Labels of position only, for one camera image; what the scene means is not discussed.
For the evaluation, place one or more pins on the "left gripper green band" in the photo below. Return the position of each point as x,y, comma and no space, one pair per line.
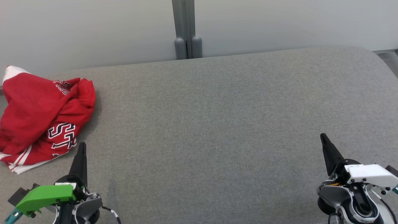
46,196

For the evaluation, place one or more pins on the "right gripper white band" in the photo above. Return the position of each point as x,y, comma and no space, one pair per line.
370,174

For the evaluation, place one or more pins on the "red white lettered jersey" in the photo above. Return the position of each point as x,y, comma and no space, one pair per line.
31,109

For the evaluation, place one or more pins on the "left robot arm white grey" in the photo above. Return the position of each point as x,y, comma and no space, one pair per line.
90,208

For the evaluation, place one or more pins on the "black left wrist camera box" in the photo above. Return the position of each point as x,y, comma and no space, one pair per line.
23,194

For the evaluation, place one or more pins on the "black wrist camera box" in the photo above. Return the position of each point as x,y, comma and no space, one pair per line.
393,171
23,194

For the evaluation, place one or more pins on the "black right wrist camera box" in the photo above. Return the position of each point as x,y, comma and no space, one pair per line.
393,171

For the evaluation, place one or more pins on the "grey metal partition post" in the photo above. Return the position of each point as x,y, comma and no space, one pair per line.
183,18

